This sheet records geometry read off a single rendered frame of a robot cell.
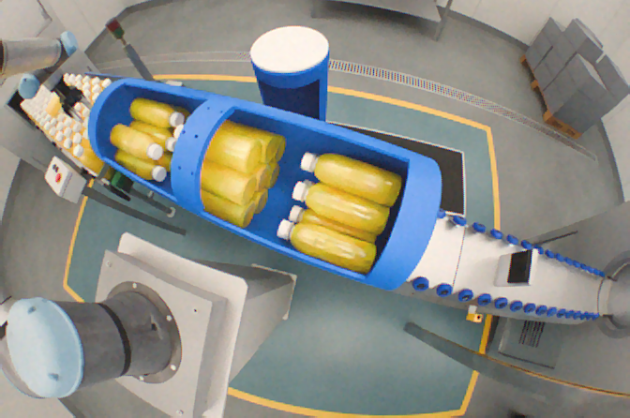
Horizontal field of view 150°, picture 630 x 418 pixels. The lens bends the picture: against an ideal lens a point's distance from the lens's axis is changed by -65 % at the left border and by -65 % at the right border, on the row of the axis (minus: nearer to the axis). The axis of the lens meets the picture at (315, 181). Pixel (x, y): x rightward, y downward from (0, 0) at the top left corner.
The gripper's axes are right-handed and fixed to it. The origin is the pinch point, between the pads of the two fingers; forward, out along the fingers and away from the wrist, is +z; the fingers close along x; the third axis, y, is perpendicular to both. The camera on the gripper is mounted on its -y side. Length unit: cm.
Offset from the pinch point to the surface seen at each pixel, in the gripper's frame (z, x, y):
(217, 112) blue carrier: -12, 6, 71
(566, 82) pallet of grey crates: 45, 236, 310
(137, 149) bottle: -2.6, -4.0, 45.8
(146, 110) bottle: -3.0, 7.2, 39.9
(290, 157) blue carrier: 11, 13, 81
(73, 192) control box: 8.5, -27.0, 9.2
